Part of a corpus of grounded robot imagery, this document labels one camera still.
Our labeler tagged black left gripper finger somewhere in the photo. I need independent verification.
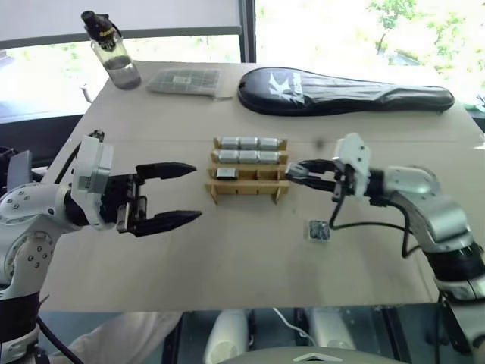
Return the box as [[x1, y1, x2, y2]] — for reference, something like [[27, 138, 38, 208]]
[[135, 161, 198, 181], [127, 210, 203, 238]]

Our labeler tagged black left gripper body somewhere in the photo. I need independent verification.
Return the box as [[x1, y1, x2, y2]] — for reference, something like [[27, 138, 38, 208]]
[[100, 172, 149, 234]]

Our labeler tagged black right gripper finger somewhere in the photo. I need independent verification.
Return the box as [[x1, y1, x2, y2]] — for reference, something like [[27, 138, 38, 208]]
[[290, 158, 338, 172], [285, 172, 339, 193]]

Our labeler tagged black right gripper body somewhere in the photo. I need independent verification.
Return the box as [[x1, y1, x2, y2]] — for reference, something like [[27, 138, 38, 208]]
[[330, 161, 356, 202]]

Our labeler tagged small silver battery on table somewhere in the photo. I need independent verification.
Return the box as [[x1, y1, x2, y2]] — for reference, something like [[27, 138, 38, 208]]
[[305, 218, 334, 243]]

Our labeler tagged wooden rack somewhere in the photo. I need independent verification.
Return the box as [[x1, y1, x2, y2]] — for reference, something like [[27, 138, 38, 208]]
[[205, 136, 291, 206]]

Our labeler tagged black racket cover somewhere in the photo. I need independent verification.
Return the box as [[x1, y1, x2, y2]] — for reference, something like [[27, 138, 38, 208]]
[[237, 67, 455, 118]]

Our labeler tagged grey flat plastic packet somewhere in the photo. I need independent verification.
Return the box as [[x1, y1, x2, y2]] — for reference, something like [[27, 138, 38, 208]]
[[145, 68, 222, 99]]

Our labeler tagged grey angular device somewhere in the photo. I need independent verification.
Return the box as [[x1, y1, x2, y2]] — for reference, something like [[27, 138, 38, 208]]
[[5, 149, 34, 192]]

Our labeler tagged clear bottle with black cap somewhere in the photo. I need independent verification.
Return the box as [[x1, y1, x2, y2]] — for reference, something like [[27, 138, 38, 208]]
[[80, 10, 142, 91]]

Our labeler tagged white rounded fabric shape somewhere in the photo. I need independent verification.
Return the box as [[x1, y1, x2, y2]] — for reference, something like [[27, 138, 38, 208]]
[[47, 311, 183, 364]]

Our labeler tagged white rounded shell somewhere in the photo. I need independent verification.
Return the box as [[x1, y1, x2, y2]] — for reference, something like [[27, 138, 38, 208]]
[[203, 309, 250, 364], [309, 307, 358, 352]]

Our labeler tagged white roller blind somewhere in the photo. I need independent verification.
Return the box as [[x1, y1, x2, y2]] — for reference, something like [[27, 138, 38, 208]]
[[0, 0, 243, 50]]

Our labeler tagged grey rounded robot torso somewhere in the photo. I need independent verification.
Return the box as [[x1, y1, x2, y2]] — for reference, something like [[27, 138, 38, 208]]
[[242, 344, 383, 364]]

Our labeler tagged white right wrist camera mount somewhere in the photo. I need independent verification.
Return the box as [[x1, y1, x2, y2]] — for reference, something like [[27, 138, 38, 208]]
[[332, 132, 371, 199]]

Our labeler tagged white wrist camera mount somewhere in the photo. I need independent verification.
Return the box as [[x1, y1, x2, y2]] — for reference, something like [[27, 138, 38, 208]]
[[332, 132, 371, 199], [70, 130, 115, 231]]

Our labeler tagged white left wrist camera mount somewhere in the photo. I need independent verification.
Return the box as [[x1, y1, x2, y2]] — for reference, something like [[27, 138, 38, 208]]
[[70, 130, 115, 231]]

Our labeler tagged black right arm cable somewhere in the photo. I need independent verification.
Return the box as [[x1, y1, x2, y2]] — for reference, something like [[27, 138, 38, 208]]
[[327, 181, 422, 259]]

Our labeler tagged thin white cable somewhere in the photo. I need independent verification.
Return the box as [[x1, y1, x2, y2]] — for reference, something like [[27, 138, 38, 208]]
[[271, 307, 318, 347]]

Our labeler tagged dark window frame post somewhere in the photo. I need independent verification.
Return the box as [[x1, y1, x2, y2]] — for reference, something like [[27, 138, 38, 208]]
[[236, 0, 258, 64]]

